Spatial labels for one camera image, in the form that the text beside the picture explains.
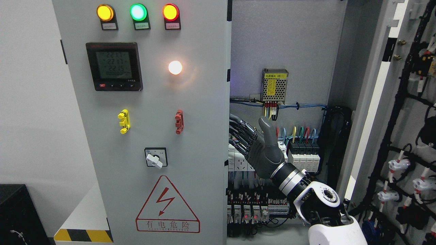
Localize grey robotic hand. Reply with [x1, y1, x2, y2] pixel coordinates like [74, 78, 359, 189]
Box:
[229, 114, 285, 179]

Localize grey cabinet door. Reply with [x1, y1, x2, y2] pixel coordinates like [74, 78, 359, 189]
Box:
[328, 0, 435, 245]
[52, 0, 232, 245]

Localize white socket breaker row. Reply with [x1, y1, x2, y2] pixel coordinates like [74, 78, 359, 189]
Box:
[228, 142, 287, 172]

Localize black surge protector modules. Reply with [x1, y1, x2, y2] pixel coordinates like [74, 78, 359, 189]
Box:
[287, 141, 320, 173]

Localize perforated metal power supply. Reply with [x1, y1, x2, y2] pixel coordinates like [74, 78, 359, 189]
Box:
[261, 68, 289, 103]

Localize relay row with red leds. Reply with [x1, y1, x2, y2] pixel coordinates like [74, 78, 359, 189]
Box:
[227, 203, 292, 224]

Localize red terminal connector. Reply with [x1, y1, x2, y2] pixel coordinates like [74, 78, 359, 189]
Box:
[175, 110, 184, 135]

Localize red electric warning sticker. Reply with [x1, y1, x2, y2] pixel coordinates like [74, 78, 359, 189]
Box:
[135, 175, 201, 233]

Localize white glowing indicator light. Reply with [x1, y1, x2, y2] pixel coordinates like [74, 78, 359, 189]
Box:
[168, 60, 183, 76]

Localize yellow terminal connector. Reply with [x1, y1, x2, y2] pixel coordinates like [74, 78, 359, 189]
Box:
[118, 109, 131, 134]

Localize red indicator light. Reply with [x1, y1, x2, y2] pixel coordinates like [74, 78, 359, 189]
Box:
[162, 3, 181, 30]

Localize black digital power meter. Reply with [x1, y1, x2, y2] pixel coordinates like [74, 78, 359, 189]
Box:
[86, 42, 143, 92]

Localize green indicator light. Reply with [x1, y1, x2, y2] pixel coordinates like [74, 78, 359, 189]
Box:
[129, 3, 151, 30]

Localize yellow indicator light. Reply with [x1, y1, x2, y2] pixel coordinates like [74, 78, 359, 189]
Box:
[96, 4, 118, 31]

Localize black box at left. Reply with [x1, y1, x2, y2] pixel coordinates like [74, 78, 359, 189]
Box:
[0, 184, 50, 245]

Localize black corrugated cable conduit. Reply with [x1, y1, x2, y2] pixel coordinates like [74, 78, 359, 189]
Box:
[318, 107, 353, 191]

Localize white rotary selector switch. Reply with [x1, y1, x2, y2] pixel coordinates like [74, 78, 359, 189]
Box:
[144, 147, 168, 169]

